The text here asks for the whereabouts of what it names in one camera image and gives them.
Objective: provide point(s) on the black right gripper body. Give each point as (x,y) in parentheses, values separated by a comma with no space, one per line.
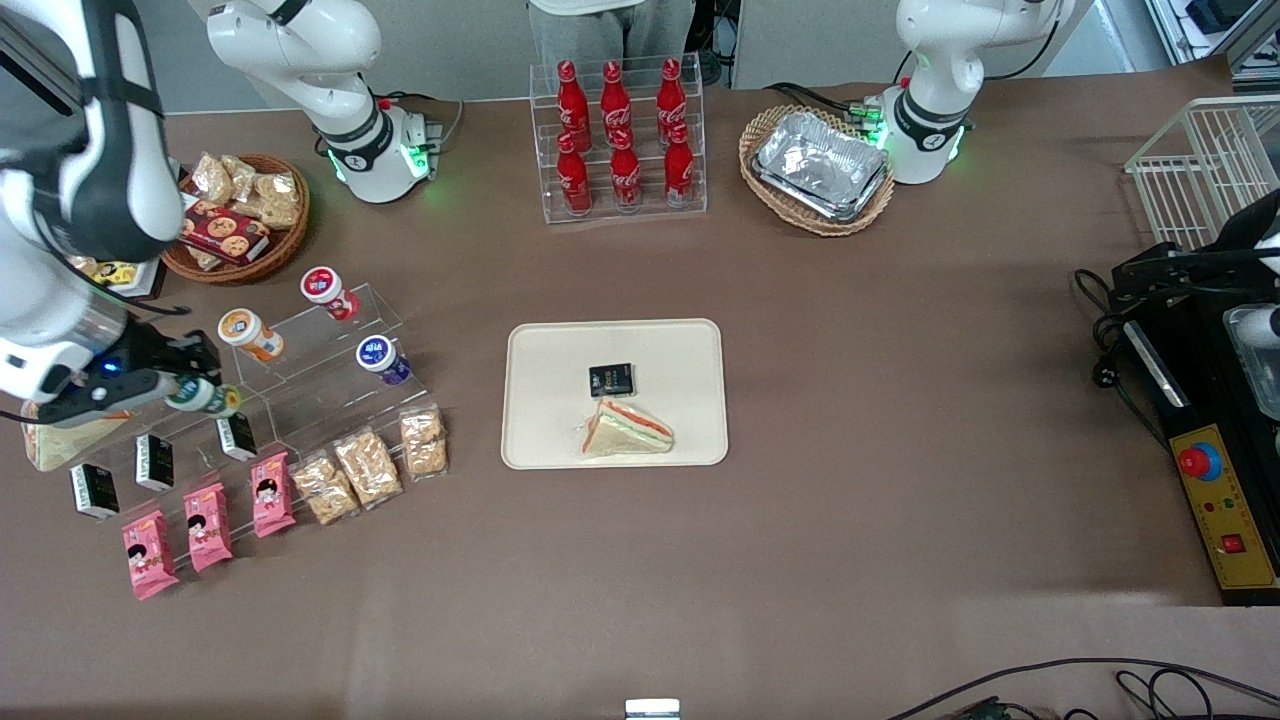
(163,352)

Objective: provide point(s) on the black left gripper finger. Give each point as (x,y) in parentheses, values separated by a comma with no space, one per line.
(1180,255)
(1170,275)

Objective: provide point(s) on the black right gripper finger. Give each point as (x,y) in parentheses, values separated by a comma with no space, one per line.
(206,362)
(182,381)

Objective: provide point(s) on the green gum bottle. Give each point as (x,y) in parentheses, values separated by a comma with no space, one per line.
(212,400)

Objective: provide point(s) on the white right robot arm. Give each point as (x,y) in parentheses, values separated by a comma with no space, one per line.
(120,200)

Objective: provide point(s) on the orange gum bottle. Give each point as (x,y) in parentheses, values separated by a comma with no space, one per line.
(245,330)

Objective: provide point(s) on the red gum bottle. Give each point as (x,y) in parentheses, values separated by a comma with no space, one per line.
(325,288)

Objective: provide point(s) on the purple gum bottle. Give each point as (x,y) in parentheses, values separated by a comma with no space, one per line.
(378,355)

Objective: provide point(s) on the cream plastic tray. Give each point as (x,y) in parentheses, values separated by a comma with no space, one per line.
(680,350)

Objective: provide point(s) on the small black white pack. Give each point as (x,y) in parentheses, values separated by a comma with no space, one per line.
(236,436)
(94,490)
(154,462)

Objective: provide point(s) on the yellow snack pack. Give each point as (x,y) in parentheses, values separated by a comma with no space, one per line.
(115,272)

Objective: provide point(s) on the clear acrylic step stand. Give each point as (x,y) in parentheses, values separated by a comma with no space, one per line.
(310,395)

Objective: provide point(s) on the red cookie box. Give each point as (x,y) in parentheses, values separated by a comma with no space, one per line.
(225,235)

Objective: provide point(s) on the wrapped triangle sandwich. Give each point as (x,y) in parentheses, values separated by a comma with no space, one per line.
(60,445)
(625,435)

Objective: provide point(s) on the round wicker basket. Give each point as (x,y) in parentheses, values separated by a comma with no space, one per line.
(285,250)

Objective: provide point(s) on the pink cartoon snack pack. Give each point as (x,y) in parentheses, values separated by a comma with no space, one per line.
(208,526)
(150,555)
(272,493)

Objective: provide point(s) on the black control box yellow panel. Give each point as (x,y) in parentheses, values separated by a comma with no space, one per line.
(1170,420)

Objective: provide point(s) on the puffed rice bar pack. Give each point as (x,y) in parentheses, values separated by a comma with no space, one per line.
(368,467)
(325,488)
(423,442)

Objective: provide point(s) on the clear cracker snack bag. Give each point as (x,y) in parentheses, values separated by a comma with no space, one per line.
(278,200)
(242,178)
(212,180)

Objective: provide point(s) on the stacked foil trays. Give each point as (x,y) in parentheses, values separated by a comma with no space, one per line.
(820,160)

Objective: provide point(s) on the clear acrylic bottle rack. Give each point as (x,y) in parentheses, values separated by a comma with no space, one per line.
(540,150)

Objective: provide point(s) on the black tissue pack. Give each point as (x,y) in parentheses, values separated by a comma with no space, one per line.
(611,380)

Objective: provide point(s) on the red cola bottle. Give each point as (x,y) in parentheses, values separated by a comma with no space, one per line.
(679,170)
(626,175)
(671,98)
(572,100)
(574,180)
(614,100)

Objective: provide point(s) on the oval wicker basket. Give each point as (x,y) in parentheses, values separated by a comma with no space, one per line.
(760,135)

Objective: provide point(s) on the black office chair base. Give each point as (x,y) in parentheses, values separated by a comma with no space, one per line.
(712,62)

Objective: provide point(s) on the person in grey trousers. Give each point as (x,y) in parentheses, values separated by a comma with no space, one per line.
(600,35)

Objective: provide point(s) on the small white object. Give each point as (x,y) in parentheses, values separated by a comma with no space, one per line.
(652,709)

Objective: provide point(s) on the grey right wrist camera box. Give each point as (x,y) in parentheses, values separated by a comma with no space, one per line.
(100,400)

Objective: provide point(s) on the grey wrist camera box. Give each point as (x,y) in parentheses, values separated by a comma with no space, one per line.
(100,400)
(1255,325)

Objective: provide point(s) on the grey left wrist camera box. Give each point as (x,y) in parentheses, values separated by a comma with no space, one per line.
(1255,325)

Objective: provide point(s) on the grey metal equipment frame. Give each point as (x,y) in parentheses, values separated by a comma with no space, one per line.
(1250,30)

